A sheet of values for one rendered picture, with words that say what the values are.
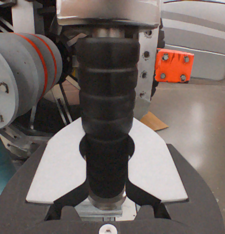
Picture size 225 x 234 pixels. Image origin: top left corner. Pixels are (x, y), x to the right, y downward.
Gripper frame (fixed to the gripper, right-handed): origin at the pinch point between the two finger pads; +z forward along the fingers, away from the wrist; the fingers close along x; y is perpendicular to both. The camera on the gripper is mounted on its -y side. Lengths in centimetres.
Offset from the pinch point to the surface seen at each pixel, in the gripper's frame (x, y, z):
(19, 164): -41, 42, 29
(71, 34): -18, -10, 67
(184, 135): 87, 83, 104
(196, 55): 45, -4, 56
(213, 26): 52, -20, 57
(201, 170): 80, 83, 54
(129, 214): 13, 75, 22
